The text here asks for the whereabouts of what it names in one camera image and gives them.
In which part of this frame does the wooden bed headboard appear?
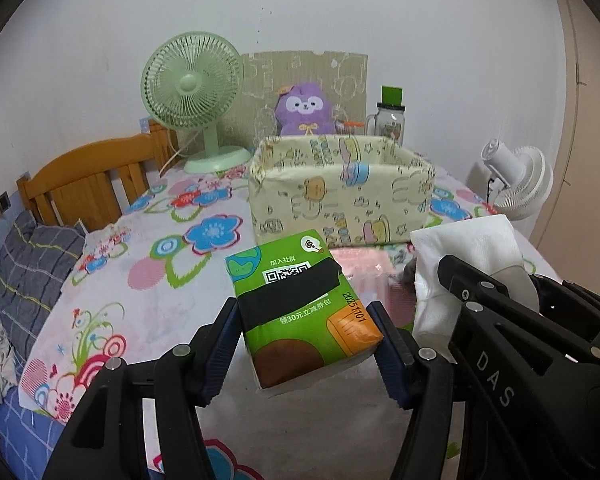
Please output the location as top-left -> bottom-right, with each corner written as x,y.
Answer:
16,121 -> 181,233

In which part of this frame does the grey plaid pillow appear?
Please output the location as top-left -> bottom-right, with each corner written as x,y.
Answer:
0,209 -> 87,361

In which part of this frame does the yellow printed fabric storage box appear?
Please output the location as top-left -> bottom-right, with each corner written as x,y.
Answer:
247,134 -> 437,250

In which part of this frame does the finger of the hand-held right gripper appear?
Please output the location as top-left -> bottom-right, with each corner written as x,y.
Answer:
530,274 -> 600,336
436,254 -> 600,441

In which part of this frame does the white paper tissue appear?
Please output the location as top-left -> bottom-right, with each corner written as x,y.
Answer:
410,214 -> 526,351

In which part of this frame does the beige printed board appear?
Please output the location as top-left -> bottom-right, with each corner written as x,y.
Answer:
228,50 -> 370,148

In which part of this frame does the glass jar mug green lid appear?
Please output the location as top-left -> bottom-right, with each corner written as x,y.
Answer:
364,86 -> 407,147

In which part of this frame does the pink tissue pack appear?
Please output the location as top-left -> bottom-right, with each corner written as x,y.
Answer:
328,246 -> 418,333

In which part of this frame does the floral tablecloth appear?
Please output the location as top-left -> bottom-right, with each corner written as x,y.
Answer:
19,157 -> 563,480

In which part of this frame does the blue grid bed sheet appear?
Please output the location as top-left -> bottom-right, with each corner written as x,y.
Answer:
0,385 -> 156,480

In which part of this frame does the purple plush toy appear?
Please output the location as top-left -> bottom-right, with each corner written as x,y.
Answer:
273,83 -> 337,137

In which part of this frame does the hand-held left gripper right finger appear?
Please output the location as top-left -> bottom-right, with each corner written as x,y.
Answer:
365,301 -> 468,480

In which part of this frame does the green desk fan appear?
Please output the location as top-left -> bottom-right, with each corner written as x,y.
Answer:
141,31 -> 252,175

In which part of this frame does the green tissue pack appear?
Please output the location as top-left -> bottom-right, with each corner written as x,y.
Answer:
225,229 -> 385,401

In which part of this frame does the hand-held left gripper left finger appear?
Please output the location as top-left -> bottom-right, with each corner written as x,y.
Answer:
42,297 -> 243,480

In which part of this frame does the white fan cable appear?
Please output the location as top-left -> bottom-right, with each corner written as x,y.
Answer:
157,132 -> 201,177

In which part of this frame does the cotton swab container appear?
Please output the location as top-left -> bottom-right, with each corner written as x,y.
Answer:
334,119 -> 367,137

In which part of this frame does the white fan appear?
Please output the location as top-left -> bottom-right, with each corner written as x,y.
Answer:
480,140 -> 555,221

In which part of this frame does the beige door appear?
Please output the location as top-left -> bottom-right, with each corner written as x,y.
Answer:
530,0 -> 600,306

